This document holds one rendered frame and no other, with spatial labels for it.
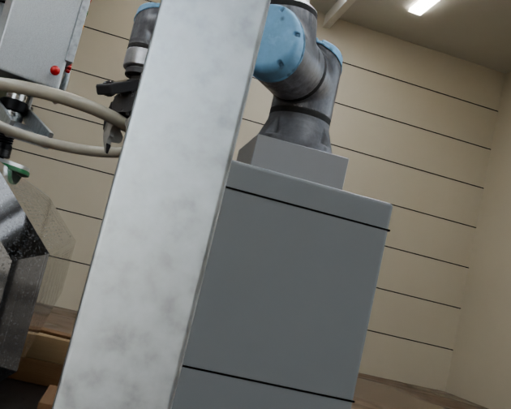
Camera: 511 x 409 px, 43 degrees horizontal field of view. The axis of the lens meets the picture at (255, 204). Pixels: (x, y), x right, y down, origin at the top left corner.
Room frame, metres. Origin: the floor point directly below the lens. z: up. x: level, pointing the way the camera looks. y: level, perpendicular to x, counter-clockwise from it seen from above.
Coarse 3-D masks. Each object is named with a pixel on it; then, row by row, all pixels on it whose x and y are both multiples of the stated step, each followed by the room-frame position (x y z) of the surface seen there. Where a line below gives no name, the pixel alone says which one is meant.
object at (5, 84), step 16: (0, 80) 1.39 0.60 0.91; (16, 80) 1.39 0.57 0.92; (32, 96) 1.40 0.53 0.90; (48, 96) 1.39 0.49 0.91; (64, 96) 1.40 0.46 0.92; (96, 112) 1.44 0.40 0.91; (112, 112) 1.47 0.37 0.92; (0, 128) 1.76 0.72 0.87; (16, 128) 1.79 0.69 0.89; (48, 144) 1.84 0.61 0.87; (64, 144) 1.84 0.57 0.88; (80, 144) 1.85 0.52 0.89
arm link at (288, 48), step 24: (288, 0) 1.32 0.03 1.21; (288, 24) 1.29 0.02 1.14; (312, 24) 1.35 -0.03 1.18; (264, 48) 1.31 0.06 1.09; (288, 48) 1.29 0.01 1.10; (312, 48) 1.35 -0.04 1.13; (264, 72) 1.32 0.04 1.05; (288, 72) 1.33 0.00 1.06; (312, 72) 1.38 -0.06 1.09; (288, 96) 1.44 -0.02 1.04
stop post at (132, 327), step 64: (192, 0) 0.47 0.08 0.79; (256, 0) 0.47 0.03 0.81; (192, 64) 0.47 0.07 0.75; (128, 128) 0.47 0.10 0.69; (192, 128) 0.47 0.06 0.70; (128, 192) 0.47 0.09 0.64; (192, 192) 0.47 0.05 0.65; (128, 256) 0.47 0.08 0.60; (192, 256) 0.47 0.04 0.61; (128, 320) 0.47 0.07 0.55; (192, 320) 0.47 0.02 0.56; (64, 384) 0.46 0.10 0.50; (128, 384) 0.47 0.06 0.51
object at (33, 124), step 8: (0, 104) 2.03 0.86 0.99; (0, 112) 1.98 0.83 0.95; (8, 112) 1.91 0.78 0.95; (32, 112) 2.16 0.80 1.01; (0, 120) 1.94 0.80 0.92; (8, 120) 1.81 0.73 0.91; (24, 120) 2.22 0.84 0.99; (32, 120) 2.09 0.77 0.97; (40, 120) 2.02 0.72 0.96; (24, 128) 2.04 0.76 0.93; (32, 128) 2.06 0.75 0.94; (40, 128) 1.96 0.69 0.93; (48, 128) 1.90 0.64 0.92; (8, 136) 1.79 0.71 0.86; (48, 136) 1.84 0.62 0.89
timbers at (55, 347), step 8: (40, 336) 2.87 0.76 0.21; (48, 336) 2.89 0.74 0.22; (32, 344) 2.87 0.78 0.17; (40, 344) 2.87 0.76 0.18; (48, 344) 2.87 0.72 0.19; (56, 344) 2.87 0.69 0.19; (64, 344) 2.88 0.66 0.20; (32, 352) 2.87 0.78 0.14; (40, 352) 2.87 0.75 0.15; (48, 352) 2.87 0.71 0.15; (56, 352) 2.87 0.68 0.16; (64, 352) 2.88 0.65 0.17; (48, 360) 2.87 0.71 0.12; (56, 360) 2.87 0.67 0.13; (64, 360) 2.88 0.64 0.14
